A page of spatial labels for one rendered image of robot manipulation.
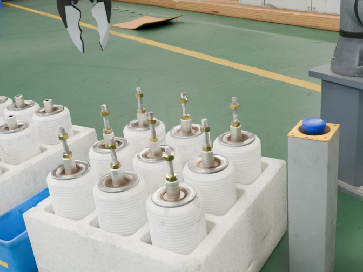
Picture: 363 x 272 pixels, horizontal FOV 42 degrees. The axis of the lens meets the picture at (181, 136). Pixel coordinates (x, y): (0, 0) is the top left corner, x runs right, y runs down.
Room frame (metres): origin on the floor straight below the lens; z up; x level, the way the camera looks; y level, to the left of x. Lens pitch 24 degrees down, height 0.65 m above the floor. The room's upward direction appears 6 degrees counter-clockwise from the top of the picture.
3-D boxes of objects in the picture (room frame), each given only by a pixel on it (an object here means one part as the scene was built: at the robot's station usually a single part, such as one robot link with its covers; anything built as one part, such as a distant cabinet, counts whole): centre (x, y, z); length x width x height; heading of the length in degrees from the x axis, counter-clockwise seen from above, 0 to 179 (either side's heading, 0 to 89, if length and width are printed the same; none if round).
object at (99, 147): (0.90, 0.15, 0.25); 0.08 x 0.08 x 0.01
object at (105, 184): (0.74, 0.12, 0.25); 0.08 x 0.08 x 0.01
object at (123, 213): (0.74, 0.12, 0.16); 0.10 x 0.10 x 0.18
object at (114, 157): (0.74, 0.12, 0.30); 0.01 x 0.01 x 0.08
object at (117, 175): (0.74, 0.12, 0.26); 0.02 x 0.02 x 0.03
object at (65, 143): (0.80, 0.22, 0.30); 0.01 x 0.01 x 0.08
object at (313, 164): (0.73, -0.23, 0.16); 0.07 x 0.07 x 0.31; 55
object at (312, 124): (0.73, -0.23, 0.32); 0.04 x 0.04 x 0.02
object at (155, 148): (0.83, 0.05, 0.26); 0.02 x 0.02 x 0.03
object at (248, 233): (0.83, 0.05, 0.09); 0.39 x 0.39 x 0.18; 55
